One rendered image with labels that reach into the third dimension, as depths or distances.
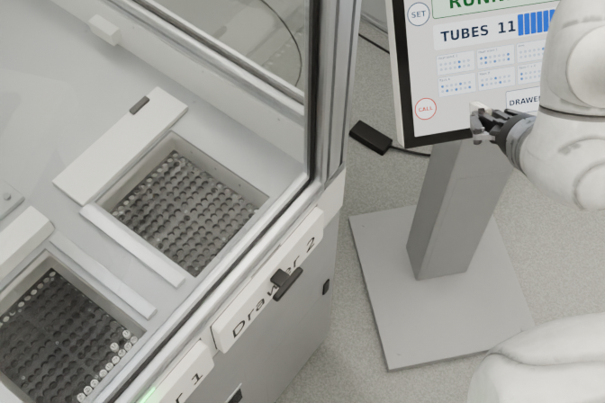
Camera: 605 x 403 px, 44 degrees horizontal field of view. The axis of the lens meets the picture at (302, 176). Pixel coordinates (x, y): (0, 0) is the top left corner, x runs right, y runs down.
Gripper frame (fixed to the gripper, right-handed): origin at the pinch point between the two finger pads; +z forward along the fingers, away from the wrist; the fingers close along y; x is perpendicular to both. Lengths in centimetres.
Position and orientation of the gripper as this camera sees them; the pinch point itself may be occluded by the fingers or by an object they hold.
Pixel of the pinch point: (480, 112)
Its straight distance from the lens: 136.7
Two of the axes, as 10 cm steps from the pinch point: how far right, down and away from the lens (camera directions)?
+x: 1.3, 9.4, 3.2
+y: -9.8, 1.7, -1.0
